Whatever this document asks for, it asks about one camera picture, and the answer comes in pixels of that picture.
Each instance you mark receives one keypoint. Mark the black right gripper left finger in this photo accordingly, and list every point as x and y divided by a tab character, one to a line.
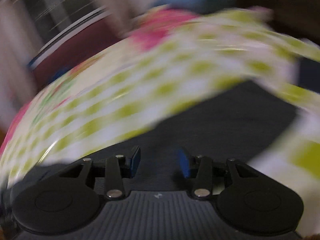
132	162

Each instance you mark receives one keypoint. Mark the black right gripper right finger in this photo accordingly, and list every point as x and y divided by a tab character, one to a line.
185	160

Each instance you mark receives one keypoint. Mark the folded dark navy garment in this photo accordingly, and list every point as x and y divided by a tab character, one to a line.
239	122

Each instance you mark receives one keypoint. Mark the green checkered bed sheet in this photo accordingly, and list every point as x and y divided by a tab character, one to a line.
275	195

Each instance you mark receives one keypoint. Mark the blue rolled pillow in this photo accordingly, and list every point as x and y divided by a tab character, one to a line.
201	7

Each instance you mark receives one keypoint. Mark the barred window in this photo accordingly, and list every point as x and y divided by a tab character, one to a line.
54	18

